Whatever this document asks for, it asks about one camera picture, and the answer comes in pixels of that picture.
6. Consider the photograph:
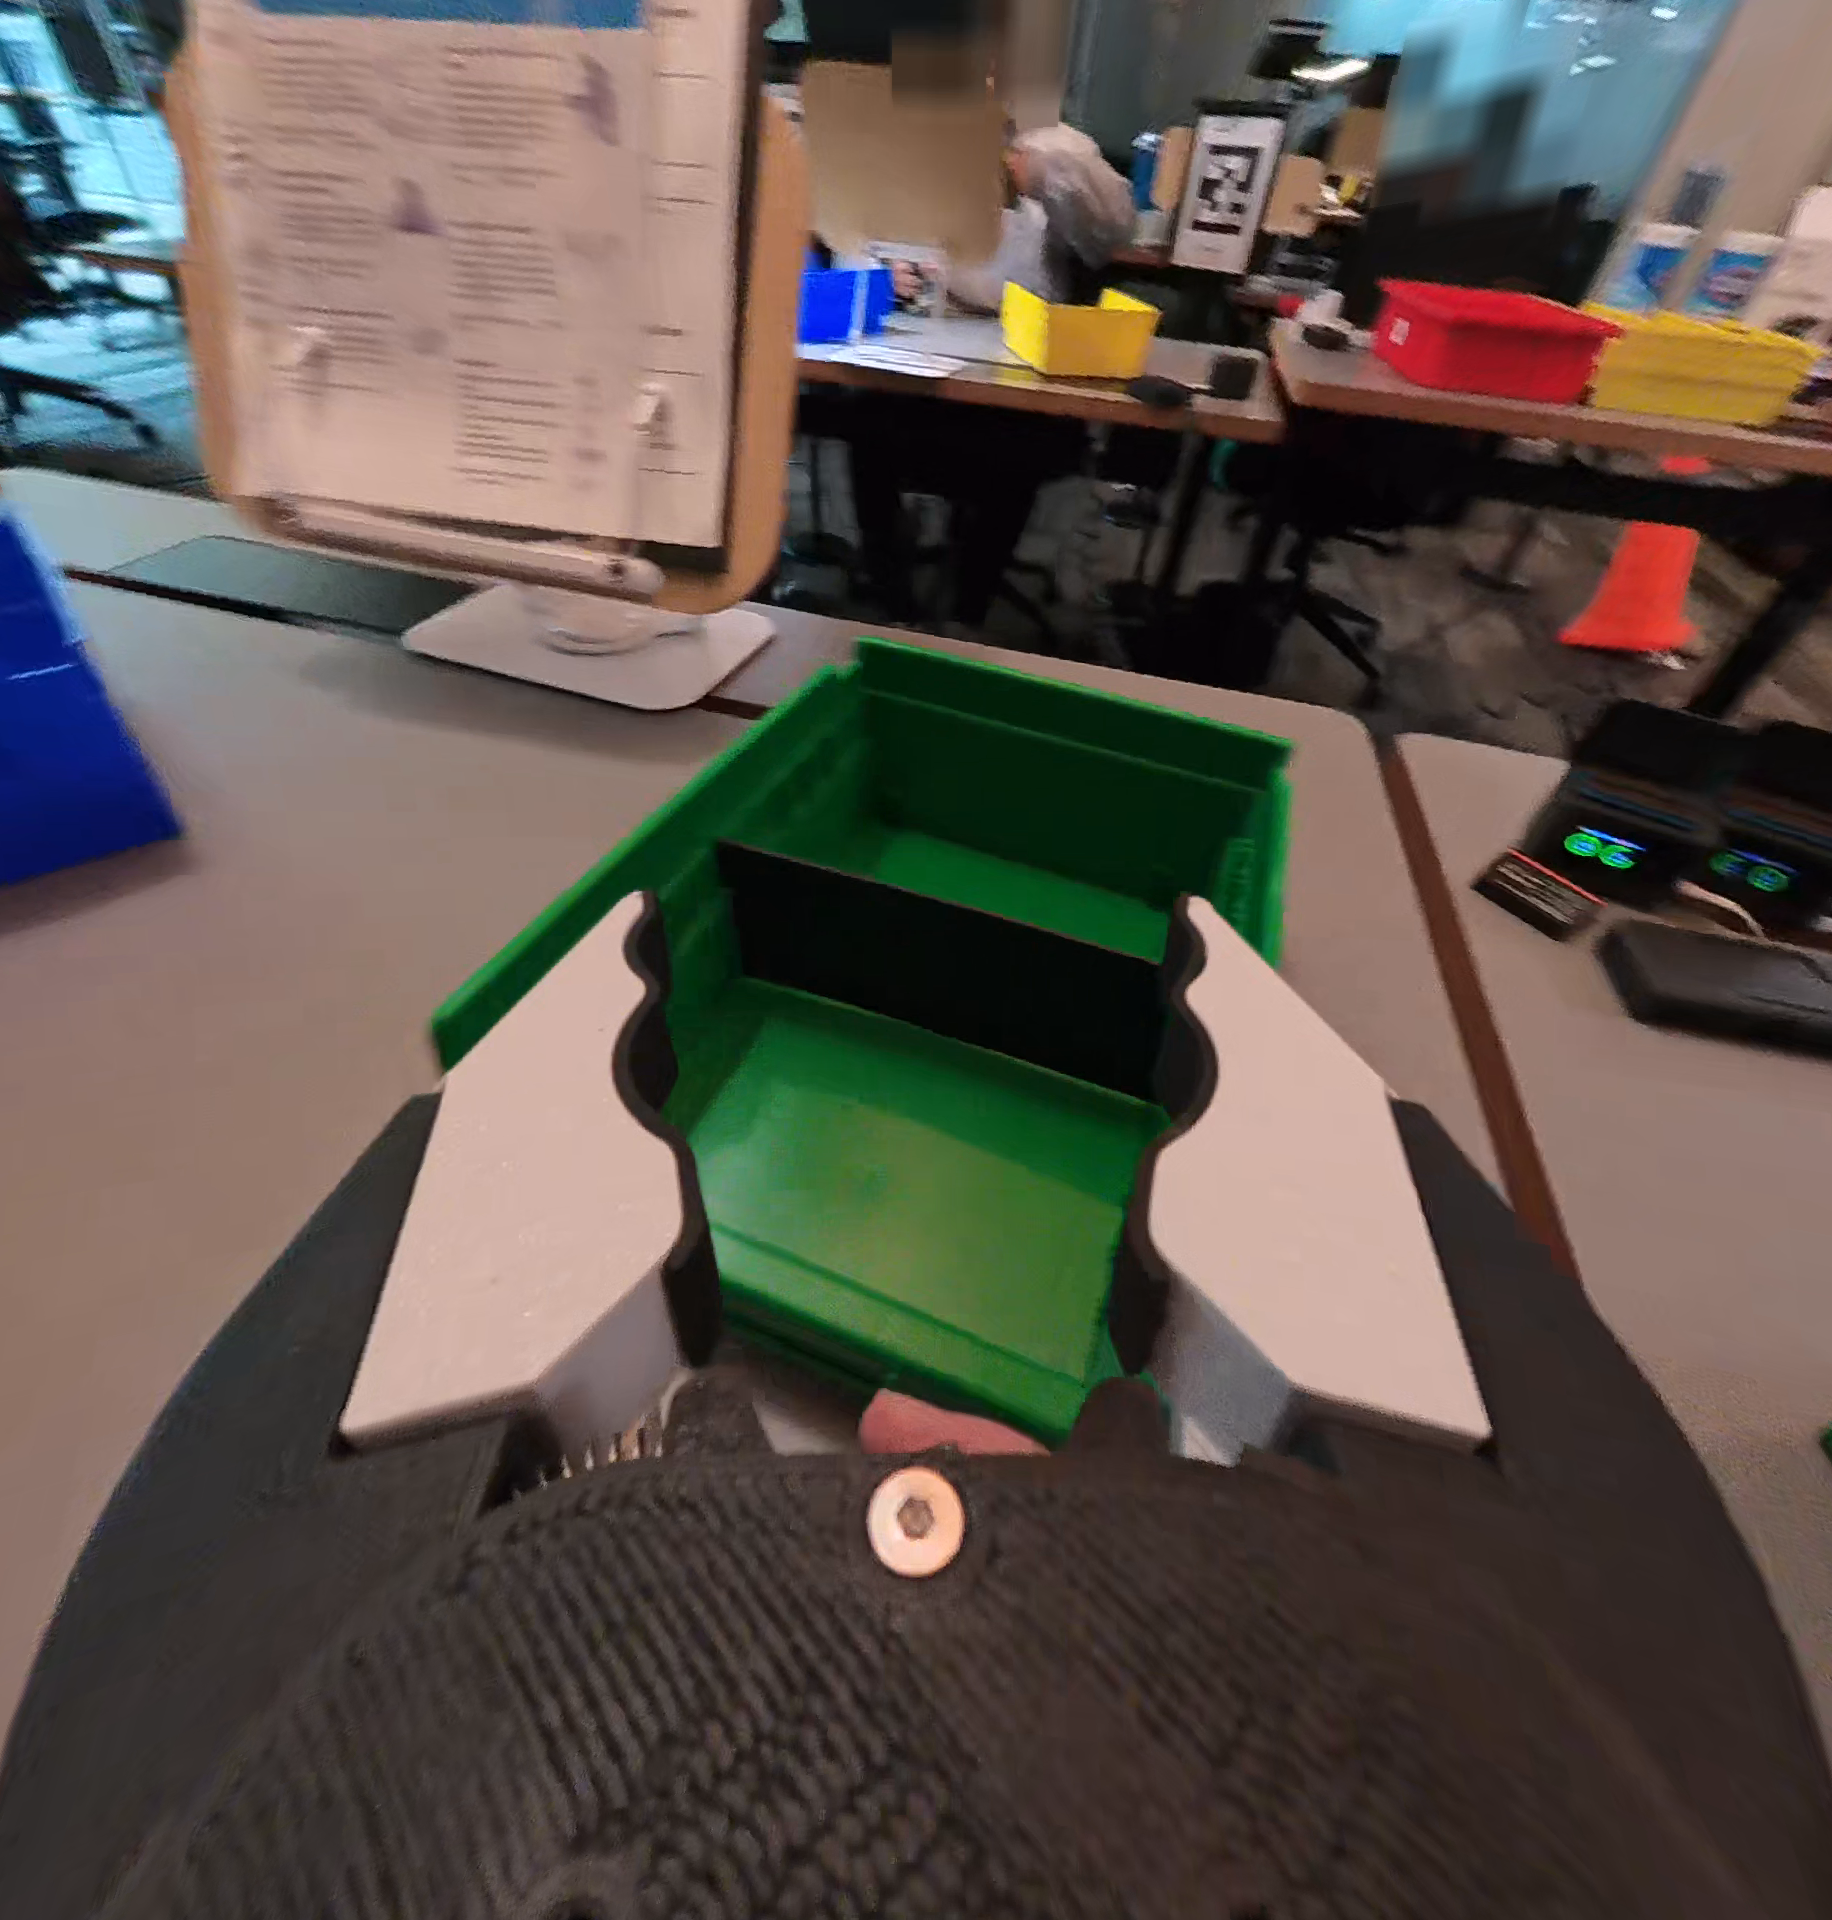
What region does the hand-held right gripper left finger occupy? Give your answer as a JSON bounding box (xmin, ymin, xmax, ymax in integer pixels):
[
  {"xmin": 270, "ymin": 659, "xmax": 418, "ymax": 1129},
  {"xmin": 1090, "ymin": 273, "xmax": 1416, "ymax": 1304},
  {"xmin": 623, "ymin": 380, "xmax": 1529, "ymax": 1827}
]
[{"xmin": 337, "ymin": 892, "xmax": 721, "ymax": 1447}]

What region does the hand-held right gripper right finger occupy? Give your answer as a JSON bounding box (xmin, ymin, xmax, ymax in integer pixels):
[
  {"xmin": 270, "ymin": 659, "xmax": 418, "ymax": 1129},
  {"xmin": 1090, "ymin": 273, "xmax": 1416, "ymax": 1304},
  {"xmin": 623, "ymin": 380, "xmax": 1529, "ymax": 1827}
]
[{"xmin": 1107, "ymin": 892, "xmax": 1497, "ymax": 1460}]

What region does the adjacent grey desk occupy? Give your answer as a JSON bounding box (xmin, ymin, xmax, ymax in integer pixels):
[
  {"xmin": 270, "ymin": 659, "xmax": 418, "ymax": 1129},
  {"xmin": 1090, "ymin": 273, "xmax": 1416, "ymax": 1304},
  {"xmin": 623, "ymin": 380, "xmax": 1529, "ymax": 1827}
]
[{"xmin": 1373, "ymin": 732, "xmax": 1832, "ymax": 1920}]

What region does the black bin divider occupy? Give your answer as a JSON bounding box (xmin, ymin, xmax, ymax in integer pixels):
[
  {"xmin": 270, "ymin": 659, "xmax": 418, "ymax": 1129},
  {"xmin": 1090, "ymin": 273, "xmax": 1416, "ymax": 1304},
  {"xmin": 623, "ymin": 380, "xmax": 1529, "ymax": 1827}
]
[{"xmin": 712, "ymin": 839, "xmax": 1176, "ymax": 1104}]

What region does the black pouch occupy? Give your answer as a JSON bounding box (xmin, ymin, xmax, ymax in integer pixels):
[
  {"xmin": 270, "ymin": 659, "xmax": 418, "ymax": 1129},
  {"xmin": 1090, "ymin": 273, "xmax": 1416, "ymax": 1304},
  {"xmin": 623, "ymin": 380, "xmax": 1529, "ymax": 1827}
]
[{"xmin": 1596, "ymin": 917, "xmax": 1832, "ymax": 1070}]

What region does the black charger green display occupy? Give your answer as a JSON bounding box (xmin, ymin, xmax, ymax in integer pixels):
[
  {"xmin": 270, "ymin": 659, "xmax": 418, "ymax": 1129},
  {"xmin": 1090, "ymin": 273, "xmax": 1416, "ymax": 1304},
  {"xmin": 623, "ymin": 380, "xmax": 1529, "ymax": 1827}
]
[
  {"xmin": 1682, "ymin": 721, "xmax": 1832, "ymax": 922},
  {"xmin": 1524, "ymin": 700, "xmax": 1728, "ymax": 910}
]

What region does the black flat tablet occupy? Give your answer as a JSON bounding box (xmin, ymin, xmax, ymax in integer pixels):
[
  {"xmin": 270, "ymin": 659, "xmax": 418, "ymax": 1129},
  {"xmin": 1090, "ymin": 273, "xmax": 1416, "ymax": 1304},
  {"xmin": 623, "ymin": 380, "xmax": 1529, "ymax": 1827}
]
[{"xmin": 105, "ymin": 538, "xmax": 474, "ymax": 636}]

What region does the blue plastic bin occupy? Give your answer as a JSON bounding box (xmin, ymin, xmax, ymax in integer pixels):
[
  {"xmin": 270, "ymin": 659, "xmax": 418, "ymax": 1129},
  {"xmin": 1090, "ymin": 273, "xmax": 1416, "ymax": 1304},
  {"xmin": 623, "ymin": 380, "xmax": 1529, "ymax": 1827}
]
[{"xmin": 0, "ymin": 500, "xmax": 182, "ymax": 901}]

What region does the orange cone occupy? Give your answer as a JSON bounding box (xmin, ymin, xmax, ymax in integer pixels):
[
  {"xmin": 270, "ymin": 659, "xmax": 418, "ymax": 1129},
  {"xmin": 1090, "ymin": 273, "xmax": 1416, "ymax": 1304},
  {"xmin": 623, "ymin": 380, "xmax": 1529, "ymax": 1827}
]
[{"xmin": 1557, "ymin": 521, "xmax": 1705, "ymax": 654}]

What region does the wooden background table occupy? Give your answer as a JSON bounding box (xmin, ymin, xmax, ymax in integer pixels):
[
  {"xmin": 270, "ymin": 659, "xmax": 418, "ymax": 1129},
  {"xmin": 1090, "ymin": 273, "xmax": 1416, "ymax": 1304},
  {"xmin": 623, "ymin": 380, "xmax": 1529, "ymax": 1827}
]
[
  {"xmin": 1273, "ymin": 322, "xmax": 1832, "ymax": 484},
  {"xmin": 795, "ymin": 336, "xmax": 1284, "ymax": 442}
]

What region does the instruction sheet on clipboard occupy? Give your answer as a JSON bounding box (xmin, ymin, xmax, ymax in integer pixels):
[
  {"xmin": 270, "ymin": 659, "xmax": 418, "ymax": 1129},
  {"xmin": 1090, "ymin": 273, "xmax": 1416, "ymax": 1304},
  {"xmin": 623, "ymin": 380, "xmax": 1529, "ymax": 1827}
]
[{"xmin": 165, "ymin": 0, "xmax": 809, "ymax": 710}]

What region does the red plastic bin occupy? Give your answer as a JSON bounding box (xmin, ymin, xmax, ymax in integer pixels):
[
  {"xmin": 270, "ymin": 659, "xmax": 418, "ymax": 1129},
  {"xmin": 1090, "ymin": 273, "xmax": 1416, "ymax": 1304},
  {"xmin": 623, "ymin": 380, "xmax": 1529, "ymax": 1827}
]
[{"xmin": 1373, "ymin": 280, "xmax": 1624, "ymax": 406}]

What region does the yellow plastic bin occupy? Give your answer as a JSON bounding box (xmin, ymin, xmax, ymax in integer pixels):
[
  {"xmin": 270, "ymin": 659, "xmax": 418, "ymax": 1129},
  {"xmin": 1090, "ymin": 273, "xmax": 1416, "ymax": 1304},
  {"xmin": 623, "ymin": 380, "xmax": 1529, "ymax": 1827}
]
[
  {"xmin": 999, "ymin": 280, "xmax": 1161, "ymax": 380},
  {"xmin": 1584, "ymin": 302, "xmax": 1824, "ymax": 430}
]

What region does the printed instruction sheet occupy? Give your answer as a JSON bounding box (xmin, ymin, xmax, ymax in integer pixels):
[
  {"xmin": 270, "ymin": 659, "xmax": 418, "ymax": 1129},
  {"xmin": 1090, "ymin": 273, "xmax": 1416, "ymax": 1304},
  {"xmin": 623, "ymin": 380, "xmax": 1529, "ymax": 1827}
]
[{"xmin": 186, "ymin": 0, "xmax": 753, "ymax": 547}]

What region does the small blue bin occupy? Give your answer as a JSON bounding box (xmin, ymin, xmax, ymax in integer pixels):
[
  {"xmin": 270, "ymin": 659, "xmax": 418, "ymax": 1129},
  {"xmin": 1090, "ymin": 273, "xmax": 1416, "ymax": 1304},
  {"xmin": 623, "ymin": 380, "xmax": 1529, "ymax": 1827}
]
[{"xmin": 797, "ymin": 267, "xmax": 895, "ymax": 348}]

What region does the white wipes canister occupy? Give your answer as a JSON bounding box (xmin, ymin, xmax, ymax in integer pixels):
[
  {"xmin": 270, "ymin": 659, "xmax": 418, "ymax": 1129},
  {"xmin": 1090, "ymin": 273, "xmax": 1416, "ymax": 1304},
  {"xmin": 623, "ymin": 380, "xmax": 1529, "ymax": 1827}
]
[
  {"xmin": 1703, "ymin": 228, "xmax": 1787, "ymax": 315},
  {"xmin": 1612, "ymin": 220, "xmax": 1696, "ymax": 307}
]

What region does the black white marker sign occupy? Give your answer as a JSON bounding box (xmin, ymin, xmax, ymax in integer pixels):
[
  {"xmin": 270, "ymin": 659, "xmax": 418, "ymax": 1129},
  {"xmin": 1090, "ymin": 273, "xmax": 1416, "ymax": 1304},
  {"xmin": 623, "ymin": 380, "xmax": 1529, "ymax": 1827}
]
[{"xmin": 1172, "ymin": 115, "xmax": 1284, "ymax": 270}]

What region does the black office chair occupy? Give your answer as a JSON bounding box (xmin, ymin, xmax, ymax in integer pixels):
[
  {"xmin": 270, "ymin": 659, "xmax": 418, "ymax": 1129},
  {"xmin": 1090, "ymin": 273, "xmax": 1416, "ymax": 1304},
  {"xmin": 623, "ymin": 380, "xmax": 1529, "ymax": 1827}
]
[{"xmin": 0, "ymin": 74, "xmax": 153, "ymax": 451}]

